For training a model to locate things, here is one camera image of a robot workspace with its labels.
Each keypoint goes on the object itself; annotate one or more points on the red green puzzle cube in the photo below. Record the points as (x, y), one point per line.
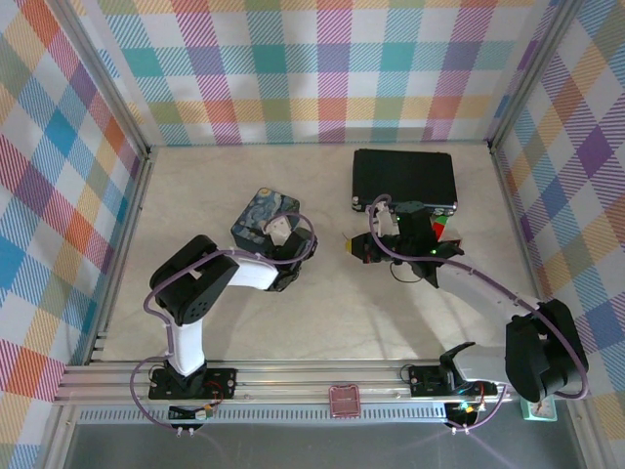
(441, 227)

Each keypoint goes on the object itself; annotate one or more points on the mint green small box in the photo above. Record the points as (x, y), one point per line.
(542, 414)

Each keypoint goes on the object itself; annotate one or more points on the pink square tag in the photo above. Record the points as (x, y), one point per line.
(345, 400)

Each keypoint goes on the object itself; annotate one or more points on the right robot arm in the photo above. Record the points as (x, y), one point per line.
(478, 289)

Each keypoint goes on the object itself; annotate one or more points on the right base connector board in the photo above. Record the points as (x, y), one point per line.
(464, 410)

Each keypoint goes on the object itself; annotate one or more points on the aluminium left side rail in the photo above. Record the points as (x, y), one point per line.
(129, 225)

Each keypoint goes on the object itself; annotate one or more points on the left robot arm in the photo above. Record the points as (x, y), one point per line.
(188, 342)

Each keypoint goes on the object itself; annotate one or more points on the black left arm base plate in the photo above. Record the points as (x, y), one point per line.
(222, 381)

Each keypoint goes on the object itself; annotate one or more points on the small black red object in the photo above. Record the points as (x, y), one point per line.
(454, 240)

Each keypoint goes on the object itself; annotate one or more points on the starry night painting box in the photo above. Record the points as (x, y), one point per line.
(254, 215)

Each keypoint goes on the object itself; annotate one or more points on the black hard case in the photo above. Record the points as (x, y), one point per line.
(403, 176)

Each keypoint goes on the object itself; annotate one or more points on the aluminium left corner post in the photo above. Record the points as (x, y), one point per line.
(105, 73)

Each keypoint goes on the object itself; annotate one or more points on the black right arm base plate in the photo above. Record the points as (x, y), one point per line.
(425, 381)

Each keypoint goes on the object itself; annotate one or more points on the left base connector board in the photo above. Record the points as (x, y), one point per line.
(200, 413)

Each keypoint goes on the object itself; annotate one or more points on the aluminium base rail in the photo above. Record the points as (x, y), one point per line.
(303, 378)

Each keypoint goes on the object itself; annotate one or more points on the aluminium corner post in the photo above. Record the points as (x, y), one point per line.
(532, 73)
(105, 73)

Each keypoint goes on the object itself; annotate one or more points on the base connector board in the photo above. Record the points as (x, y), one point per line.
(464, 410)
(200, 413)

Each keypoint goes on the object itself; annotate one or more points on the aluminium right corner post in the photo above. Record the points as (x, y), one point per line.
(532, 73)

